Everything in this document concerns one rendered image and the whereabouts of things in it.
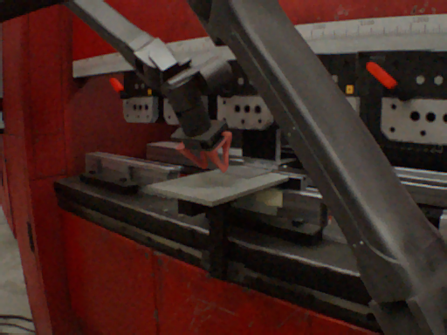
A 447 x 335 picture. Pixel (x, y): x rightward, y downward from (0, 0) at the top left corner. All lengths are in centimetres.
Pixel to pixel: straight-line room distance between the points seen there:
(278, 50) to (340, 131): 9
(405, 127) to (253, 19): 43
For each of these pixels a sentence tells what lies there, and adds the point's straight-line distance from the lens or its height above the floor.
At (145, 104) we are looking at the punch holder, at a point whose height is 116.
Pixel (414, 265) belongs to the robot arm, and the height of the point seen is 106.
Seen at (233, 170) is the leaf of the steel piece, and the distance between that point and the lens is 83.
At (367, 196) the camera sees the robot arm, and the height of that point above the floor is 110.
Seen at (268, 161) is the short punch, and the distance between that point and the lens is 88.
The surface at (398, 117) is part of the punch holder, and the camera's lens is 70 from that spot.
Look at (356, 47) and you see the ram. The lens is 74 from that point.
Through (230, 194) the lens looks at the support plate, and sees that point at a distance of 66.
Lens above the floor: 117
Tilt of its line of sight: 10 degrees down
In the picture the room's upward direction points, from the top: straight up
